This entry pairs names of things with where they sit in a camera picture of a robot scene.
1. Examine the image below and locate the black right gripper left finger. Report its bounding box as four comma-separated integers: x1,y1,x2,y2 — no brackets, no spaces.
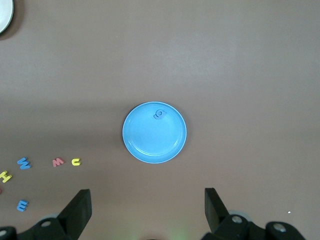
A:
26,189,92,240

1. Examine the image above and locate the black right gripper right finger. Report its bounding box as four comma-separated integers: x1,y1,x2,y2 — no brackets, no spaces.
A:
203,187,253,240

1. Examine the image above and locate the red foam letter w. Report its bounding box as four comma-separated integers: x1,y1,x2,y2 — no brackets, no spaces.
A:
51,157,66,168

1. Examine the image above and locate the small blue foam letter m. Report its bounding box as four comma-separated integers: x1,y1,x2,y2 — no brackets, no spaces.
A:
16,199,30,213

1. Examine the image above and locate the yellow foam letter H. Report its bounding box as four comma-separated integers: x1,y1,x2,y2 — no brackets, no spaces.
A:
0,170,13,184

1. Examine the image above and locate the large blue foam letter M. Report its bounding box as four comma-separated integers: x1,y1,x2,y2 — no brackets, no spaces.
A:
16,156,33,171

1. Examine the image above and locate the blue round plate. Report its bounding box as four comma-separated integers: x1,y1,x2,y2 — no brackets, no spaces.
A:
122,100,188,165

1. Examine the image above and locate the dark blue foam letter a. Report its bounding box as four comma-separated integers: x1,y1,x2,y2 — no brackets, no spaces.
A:
153,108,167,121

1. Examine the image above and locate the brown table cover mat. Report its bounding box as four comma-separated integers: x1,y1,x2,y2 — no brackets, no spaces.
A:
0,0,320,240

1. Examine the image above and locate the beige round plate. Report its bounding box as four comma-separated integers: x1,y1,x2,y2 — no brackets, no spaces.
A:
0,0,14,35

